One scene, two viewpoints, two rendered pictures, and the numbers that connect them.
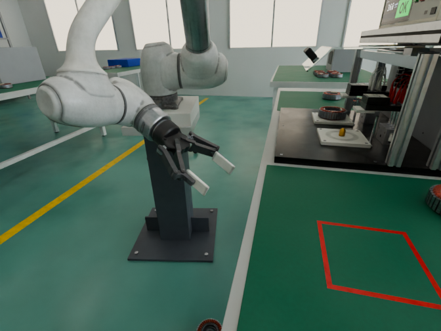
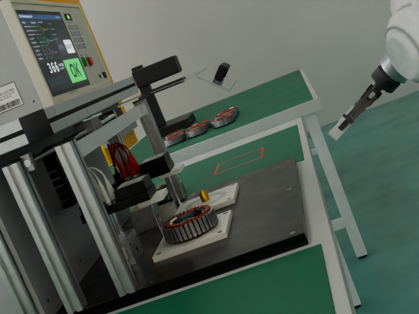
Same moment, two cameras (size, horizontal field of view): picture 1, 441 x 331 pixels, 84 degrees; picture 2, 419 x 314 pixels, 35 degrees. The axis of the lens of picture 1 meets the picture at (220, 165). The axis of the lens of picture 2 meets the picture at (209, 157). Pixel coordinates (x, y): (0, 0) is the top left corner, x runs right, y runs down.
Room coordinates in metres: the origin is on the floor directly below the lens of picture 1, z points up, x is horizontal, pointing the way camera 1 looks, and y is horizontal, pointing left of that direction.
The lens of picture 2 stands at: (2.34, -0.52, 1.10)
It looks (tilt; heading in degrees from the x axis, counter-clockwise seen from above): 8 degrees down; 175
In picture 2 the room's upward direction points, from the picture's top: 22 degrees counter-clockwise
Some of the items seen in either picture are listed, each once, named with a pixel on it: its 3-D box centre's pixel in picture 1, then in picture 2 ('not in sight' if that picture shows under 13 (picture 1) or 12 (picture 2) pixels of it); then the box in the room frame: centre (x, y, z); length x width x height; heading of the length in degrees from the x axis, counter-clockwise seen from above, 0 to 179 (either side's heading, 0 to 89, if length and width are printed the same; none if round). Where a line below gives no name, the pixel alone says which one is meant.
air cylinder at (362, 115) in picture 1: (369, 115); (124, 248); (1.01, -0.63, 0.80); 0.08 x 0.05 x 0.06; 165
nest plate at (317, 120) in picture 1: (331, 118); (194, 235); (1.05, -0.49, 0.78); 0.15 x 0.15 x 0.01; 75
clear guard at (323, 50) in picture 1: (363, 56); (164, 99); (0.78, -0.43, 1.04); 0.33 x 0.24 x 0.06; 75
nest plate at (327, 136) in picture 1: (341, 136); (206, 202); (0.81, -0.43, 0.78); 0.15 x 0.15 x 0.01; 75
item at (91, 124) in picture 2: (415, 50); (88, 126); (0.83, -0.61, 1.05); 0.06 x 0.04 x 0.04; 165
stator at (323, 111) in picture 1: (332, 112); (189, 223); (1.05, -0.49, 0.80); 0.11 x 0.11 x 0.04
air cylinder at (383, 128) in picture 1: (389, 133); (146, 215); (0.78, -0.57, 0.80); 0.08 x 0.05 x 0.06; 165
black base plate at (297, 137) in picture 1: (338, 131); (197, 227); (0.93, -0.47, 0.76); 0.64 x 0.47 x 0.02; 165
